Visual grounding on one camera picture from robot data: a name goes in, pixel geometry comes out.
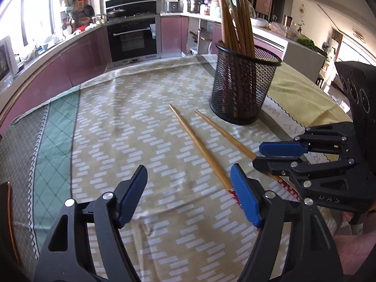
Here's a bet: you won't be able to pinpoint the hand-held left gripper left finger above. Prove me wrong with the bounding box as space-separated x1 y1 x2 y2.
34 165 148 282

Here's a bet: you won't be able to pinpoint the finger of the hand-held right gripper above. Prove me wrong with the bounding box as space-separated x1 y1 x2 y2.
259 122 355 161
252 157 358 198

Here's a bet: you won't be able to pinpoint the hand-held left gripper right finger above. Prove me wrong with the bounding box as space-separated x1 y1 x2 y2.
230 163 344 282

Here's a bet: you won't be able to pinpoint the black mesh utensil holder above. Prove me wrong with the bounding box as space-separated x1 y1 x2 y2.
209 41 282 125

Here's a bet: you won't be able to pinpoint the dark wooden chopstick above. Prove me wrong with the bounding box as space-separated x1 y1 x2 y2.
215 0 231 46

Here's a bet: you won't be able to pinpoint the person's right forearm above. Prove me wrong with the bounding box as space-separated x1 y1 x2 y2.
333 232 376 275

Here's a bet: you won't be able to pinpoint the person's right hand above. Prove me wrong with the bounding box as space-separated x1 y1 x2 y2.
341 210 357 227

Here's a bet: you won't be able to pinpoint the patterned tablecloth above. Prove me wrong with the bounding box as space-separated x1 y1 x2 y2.
0 53 353 282

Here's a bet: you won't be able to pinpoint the green leafy vegetables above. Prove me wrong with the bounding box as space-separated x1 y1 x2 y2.
297 37 318 52

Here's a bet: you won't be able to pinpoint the group of glass cups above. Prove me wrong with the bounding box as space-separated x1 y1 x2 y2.
269 22 297 40

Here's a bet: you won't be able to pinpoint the dark wooden chair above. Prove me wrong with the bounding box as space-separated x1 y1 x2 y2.
0 181 21 265

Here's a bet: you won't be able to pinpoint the pink kitchen cabinets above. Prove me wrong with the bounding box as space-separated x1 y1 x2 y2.
0 16 224 136

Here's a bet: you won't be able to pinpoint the black built-in oven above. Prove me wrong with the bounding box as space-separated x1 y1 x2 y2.
106 19 157 63

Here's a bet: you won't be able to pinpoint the stainless steel pot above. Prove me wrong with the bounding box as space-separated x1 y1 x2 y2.
186 0 206 14

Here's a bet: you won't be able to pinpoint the silver rice cooker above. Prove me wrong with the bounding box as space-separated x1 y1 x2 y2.
162 0 185 14

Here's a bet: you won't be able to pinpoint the white microwave oven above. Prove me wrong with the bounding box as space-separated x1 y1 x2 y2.
0 35 19 86

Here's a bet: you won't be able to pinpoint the black range hood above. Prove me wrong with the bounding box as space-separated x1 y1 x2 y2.
105 0 157 15

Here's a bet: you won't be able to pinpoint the framed wall picture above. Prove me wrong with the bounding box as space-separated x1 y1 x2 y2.
255 0 274 16

